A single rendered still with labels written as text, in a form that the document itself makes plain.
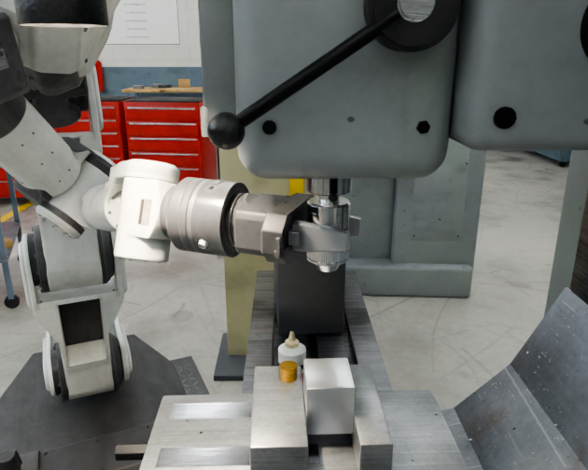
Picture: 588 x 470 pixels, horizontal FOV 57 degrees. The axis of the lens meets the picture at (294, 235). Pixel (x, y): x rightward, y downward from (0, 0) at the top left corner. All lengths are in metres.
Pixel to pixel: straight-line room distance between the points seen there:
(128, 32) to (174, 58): 0.84
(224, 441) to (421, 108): 0.42
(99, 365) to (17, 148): 0.69
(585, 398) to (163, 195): 0.57
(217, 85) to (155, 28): 9.26
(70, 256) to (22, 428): 0.51
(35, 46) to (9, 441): 0.96
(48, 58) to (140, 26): 9.04
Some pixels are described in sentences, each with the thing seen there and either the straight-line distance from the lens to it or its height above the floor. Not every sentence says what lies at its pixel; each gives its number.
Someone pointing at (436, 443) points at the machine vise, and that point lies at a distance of 0.67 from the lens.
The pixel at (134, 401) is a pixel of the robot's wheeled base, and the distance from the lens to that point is 1.50.
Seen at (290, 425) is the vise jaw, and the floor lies 1.04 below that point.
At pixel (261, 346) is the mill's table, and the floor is 0.93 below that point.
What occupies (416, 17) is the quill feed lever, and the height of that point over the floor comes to 1.44.
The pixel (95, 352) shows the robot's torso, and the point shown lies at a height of 0.76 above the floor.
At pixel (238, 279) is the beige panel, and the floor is 0.43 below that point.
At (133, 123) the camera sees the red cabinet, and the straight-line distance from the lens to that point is 5.31.
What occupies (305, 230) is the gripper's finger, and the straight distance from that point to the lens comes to 0.56.
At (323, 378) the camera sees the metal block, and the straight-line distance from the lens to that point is 0.61.
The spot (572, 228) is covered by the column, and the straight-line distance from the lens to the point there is 0.88.
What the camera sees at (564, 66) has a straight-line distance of 0.49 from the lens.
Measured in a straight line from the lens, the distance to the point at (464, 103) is 0.48.
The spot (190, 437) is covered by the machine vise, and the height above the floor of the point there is 1.00.
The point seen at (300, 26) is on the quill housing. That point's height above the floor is 1.44.
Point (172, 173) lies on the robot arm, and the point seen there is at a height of 1.28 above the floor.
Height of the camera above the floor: 1.42
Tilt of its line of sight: 19 degrees down
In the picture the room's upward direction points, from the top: straight up
